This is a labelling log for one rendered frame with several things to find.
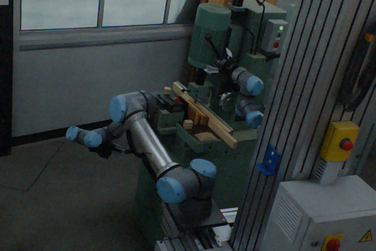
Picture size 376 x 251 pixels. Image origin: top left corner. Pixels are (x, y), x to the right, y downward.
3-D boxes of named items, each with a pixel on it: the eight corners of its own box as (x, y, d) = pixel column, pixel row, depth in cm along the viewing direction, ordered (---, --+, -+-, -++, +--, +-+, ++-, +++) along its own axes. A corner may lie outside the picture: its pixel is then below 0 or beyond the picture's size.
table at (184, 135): (130, 102, 291) (132, 92, 288) (174, 97, 307) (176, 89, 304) (181, 156, 247) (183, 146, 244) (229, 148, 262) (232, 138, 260)
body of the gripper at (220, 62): (224, 51, 231) (239, 61, 222) (231, 63, 237) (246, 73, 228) (212, 62, 230) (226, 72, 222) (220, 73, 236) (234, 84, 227)
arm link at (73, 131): (71, 141, 243) (62, 138, 249) (89, 147, 250) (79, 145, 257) (77, 126, 244) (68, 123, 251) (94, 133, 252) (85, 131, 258)
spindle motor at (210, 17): (181, 58, 270) (192, 2, 256) (208, 56, 279) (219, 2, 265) (198, 71, 257) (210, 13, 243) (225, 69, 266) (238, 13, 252)
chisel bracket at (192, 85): (186, 95, 277) (188, 82, 273) (206, 94, 284) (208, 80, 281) (192, 102, 272) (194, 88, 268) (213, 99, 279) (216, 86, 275)
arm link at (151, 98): (160, 83, 224) (112, 123, 260) (141, 86, 217) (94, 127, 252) (170, 105, 222) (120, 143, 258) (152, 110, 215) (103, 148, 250)
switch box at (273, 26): (259, 48, 268) (267, 19, 261) (273, 47, 273) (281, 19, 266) (267, 52, 264) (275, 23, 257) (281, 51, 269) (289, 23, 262)
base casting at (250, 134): (146, 123, 297) (148, 110, 293) (222, 114, 327) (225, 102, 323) (182, 164, 265) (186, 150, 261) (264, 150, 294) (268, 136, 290)
